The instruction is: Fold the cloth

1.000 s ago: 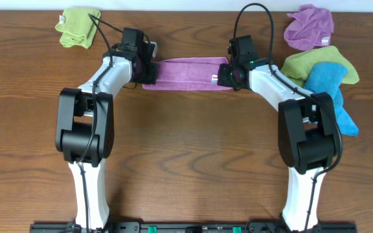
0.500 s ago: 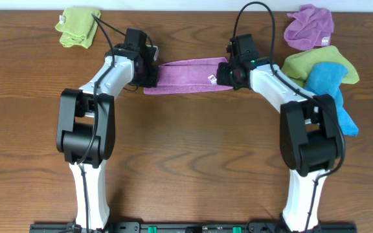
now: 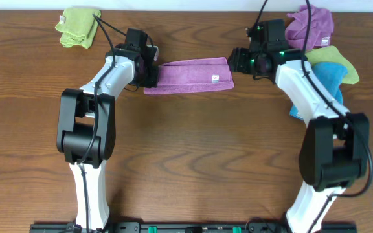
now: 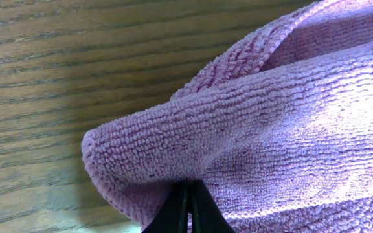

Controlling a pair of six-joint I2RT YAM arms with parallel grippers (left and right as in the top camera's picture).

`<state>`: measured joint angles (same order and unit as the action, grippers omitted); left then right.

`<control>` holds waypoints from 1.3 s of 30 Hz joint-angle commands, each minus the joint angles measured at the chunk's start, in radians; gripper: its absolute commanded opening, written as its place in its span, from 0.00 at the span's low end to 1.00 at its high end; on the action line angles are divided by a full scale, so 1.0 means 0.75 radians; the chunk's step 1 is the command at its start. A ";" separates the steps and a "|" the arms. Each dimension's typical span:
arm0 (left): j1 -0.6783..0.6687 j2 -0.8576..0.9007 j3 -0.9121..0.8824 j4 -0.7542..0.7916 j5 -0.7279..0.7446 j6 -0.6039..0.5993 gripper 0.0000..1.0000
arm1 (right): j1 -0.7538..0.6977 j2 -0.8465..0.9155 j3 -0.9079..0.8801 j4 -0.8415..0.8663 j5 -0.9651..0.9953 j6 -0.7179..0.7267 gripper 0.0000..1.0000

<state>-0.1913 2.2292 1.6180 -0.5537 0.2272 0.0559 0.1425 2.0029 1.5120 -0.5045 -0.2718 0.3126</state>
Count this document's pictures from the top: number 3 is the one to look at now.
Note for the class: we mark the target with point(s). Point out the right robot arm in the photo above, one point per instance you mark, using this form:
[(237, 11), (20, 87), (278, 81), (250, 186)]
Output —
[(334, 151)]

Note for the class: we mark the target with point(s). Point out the crumpled purple cloth top right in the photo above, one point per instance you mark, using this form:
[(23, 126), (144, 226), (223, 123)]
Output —
[(321, 28)]

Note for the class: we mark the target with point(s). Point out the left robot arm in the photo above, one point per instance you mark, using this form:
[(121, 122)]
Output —
[(87, 128)]

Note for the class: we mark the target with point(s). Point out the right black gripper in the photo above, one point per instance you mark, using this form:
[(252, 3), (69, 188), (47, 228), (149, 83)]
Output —
[(239, 55)]

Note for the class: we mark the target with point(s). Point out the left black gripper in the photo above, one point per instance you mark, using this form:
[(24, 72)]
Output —
[(153, 81)]

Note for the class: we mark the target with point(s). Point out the blue cloth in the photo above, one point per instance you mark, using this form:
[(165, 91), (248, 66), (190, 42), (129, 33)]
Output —
[(329, 84)]

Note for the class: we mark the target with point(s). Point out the purple microfiber cloth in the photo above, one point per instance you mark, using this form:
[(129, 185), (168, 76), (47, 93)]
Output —
[(193, 76)]

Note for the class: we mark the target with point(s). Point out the olive green cloth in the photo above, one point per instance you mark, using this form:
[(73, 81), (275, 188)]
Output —
[(331, 54)]

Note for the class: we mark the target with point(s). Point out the folded green cloth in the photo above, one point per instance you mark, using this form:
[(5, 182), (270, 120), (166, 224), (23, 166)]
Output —
[(78, 26)]

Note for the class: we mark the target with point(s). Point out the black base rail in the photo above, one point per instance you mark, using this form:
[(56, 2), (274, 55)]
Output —
[(135, 227)]

